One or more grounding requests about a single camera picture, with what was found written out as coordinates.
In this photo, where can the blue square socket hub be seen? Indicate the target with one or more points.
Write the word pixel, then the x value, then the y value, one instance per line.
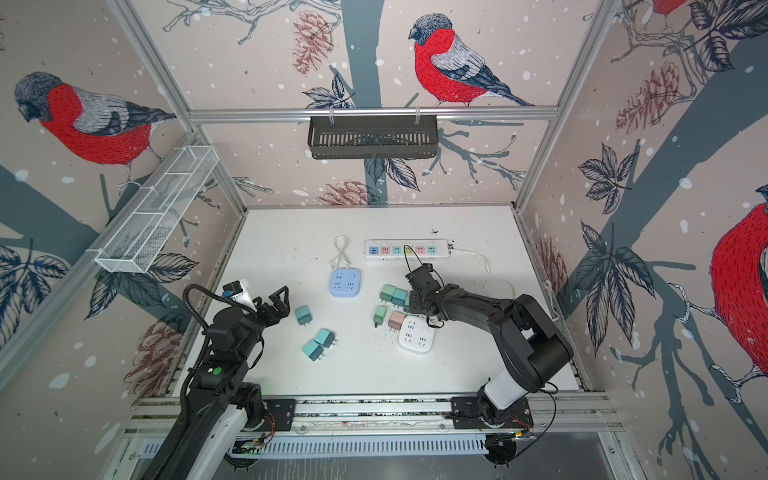
pixel 345 282

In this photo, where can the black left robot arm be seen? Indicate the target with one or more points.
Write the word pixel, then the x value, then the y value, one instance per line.
pixel 216 402

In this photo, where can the light green plug adapter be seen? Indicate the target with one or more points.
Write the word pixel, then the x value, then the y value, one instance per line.
pixel 380 315

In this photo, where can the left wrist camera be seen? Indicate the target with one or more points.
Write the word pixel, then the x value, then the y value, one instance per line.
pixel 237 291

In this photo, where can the black hanging wire basket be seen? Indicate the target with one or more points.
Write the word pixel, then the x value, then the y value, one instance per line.
pixel 373 137

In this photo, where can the white square socket hub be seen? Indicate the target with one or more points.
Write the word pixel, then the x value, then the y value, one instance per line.
pixel 416 335

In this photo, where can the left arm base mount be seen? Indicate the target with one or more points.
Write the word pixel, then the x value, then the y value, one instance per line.
pixel 270 415

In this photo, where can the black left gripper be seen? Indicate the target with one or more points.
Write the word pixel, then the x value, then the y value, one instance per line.
pixel 282 309

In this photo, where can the pink plug adapter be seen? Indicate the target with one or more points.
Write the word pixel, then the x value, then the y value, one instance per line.
pixel 396 320

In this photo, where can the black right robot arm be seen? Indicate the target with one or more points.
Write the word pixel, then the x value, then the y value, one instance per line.
pixel 532 348

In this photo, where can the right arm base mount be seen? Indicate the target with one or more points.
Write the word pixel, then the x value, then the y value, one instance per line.
pixel 474 412

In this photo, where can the white multicolour power strip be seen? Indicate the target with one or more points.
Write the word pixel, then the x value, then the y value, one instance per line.
pixel 398 249

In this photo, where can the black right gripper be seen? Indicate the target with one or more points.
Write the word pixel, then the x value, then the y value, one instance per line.
pixel 413 300

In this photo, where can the white wire mesh shelf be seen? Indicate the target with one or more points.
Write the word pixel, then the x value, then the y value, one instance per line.
pixel 138 241

